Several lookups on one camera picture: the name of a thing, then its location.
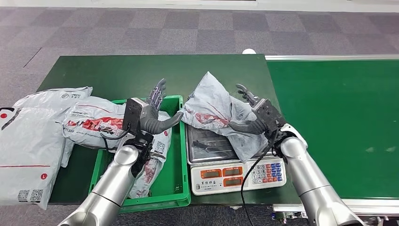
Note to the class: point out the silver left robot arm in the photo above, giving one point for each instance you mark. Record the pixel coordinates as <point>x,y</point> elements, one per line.
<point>115,181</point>

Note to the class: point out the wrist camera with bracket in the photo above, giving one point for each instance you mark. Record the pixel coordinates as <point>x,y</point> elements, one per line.
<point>269,115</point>
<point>132,113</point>

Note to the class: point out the white round object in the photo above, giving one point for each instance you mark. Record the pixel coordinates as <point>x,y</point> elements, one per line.
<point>248,51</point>

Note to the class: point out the white table foot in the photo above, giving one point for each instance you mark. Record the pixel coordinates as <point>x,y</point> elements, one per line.
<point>235,207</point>

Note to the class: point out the white courier bag red print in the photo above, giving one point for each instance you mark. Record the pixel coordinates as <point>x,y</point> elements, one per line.
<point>93,121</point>

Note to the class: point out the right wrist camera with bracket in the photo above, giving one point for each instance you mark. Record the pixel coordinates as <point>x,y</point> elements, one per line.
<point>269,115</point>

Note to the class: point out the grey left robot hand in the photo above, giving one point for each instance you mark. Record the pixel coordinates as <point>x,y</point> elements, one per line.
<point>152,123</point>

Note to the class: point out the grey parcel express logo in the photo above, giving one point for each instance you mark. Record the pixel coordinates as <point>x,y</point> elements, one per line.
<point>56,95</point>

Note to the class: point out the white electronic scale steel tray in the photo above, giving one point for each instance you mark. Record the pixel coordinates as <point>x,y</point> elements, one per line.
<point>215,174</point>

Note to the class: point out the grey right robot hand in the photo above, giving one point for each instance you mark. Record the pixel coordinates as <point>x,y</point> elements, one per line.
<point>249,127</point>

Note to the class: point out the wrinkled grey bag red print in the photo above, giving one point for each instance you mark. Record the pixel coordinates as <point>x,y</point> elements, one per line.
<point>212,99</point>

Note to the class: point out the grey courier bag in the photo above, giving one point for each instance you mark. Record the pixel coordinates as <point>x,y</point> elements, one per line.
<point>149,174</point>

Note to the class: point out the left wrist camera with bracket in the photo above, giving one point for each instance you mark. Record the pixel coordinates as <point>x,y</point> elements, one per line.
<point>132,113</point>

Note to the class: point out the green plastic crate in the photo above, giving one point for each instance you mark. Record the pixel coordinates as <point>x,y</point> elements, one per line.
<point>171,181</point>

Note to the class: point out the large grey parcel QR codes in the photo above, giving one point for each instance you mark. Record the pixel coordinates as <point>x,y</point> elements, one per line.
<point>28,146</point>

